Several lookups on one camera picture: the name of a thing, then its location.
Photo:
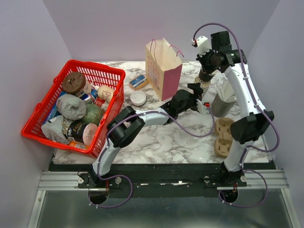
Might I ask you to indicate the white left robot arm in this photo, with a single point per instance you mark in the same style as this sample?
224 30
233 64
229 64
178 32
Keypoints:
125 127

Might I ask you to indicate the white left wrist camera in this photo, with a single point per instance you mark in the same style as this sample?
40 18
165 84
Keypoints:
203 107

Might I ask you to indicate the pink and cream paper bag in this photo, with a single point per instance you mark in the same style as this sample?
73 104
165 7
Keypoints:
163 66

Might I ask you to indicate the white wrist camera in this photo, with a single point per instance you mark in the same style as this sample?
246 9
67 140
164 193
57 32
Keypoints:
202 44
203 107

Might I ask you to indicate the bundle of wrapped straws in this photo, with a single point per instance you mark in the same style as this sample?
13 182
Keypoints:
226 92

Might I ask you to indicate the brown round cork lid jar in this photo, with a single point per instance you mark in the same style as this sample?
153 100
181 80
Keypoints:
74 83

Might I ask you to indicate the beige bottle with red print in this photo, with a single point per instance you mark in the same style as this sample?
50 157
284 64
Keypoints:
104 92

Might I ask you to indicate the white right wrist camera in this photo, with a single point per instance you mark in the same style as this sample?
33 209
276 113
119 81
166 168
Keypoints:
202 44

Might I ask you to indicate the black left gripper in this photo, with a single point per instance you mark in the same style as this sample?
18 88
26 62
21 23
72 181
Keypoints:
196 95

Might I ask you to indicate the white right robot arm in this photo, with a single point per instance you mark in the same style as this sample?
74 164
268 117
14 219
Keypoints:
254 117

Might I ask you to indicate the green round melon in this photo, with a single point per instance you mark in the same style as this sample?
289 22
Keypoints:
94 114

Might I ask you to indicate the black cup noodle container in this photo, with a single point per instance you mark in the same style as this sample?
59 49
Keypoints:
81 132

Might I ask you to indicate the blue and tan small box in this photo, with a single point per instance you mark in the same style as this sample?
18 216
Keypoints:
138 82

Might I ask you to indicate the stack of paper cups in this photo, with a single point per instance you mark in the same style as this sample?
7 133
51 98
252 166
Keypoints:
203 82

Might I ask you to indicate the white printed plastic bag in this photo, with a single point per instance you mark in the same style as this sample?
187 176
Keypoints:
53 130

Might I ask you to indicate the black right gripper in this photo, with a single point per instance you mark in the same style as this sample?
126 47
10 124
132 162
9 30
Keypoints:
200 59

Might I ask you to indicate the aluminium frame rail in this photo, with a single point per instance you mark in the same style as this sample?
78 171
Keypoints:
60 181

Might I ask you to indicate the red plastic shopping basket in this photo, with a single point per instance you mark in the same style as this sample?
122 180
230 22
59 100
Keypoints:
95 74

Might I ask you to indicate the cardboard cup carrier tray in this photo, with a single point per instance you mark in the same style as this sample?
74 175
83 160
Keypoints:
223 141

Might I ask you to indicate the grey wrapped bundle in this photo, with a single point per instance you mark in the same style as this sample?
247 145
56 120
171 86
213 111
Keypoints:
71 107

